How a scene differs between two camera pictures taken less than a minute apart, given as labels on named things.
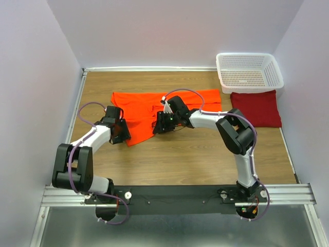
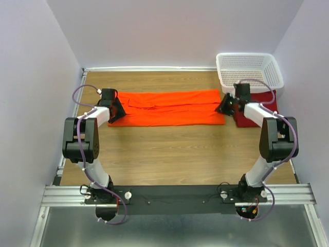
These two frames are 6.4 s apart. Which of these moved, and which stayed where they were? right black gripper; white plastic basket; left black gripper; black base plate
Moved: left black gripper; right black gripper
Stayed: black base plate; white plastic basket
